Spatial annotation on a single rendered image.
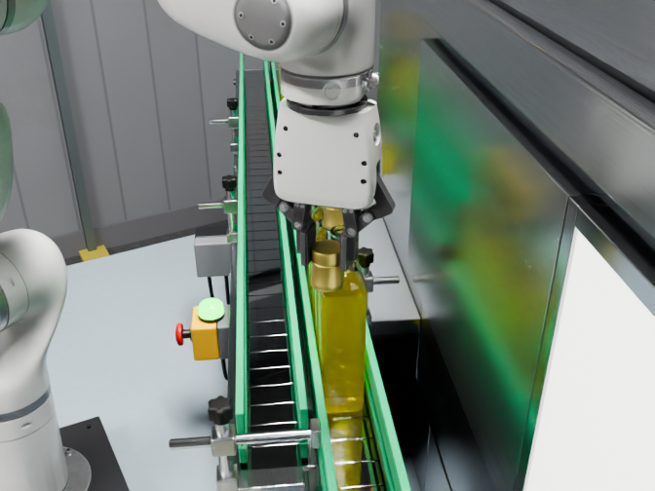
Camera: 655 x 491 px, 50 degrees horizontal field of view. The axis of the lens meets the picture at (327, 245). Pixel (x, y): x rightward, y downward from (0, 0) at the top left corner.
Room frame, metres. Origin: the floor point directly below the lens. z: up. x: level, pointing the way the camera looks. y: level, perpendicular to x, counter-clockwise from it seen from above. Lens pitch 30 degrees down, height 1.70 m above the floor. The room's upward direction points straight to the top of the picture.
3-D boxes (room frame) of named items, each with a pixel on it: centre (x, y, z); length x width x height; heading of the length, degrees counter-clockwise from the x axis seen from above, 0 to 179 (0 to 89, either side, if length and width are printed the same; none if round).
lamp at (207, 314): (1.00, 0.20, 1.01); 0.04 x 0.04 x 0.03
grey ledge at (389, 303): (1.38, -0.06, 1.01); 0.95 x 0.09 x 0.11; 6
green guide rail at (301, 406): (1.49, 0.12, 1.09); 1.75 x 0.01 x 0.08; 6
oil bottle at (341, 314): (0.73, -0.02, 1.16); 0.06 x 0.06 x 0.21; 6
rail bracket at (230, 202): (1.17, 0.20, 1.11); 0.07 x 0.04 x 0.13; 96
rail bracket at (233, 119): (1.63, 0.25, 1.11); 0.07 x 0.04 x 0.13; 96
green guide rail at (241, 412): (1.48, 0.19, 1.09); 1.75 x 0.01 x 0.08; 6
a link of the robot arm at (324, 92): (0.63, 0.00, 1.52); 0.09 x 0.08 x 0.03; 74
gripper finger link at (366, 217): (0.62, -0.03, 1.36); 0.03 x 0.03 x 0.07; 74
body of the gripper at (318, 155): (0.63, 0.00, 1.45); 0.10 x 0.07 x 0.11; 74
